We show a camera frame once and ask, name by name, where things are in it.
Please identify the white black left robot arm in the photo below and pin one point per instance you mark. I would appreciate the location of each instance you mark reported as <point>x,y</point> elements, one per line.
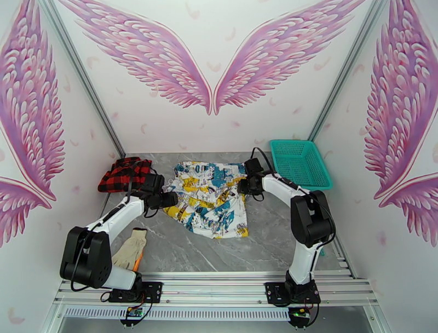
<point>116,214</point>

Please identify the controller circuit board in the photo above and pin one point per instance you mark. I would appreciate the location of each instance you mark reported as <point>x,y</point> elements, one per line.
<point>300,315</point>
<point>131,313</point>

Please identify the aluminium corner post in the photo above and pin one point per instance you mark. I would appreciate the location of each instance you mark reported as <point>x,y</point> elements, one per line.
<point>345,72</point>
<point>85,85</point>

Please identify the right controller circuit board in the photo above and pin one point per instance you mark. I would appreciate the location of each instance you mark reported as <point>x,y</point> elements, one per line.
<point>300,315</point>

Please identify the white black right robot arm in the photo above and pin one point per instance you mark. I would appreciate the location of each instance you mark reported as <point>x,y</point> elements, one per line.
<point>277,186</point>

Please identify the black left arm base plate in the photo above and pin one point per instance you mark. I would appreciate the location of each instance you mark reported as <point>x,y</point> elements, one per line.
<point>154,291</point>

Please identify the left controller circuit board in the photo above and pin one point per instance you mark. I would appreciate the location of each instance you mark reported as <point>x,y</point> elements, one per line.
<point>131,313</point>

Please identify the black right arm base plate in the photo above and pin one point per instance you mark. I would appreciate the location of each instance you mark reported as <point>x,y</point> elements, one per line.
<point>273,291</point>

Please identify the aluminium rail frame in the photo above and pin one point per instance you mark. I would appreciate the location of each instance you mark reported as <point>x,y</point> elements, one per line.
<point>212,287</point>

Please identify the aluminium table side rail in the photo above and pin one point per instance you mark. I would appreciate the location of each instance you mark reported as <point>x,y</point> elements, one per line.
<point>344,263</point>

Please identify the red black plaid shirt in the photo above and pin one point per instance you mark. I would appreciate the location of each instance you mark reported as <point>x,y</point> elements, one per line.
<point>119,174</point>

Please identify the cream work glove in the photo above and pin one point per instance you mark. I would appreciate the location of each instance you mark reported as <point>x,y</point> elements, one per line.
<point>131,244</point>

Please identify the teal plastic basket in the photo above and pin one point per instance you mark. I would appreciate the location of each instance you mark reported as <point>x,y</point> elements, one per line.
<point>301,164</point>

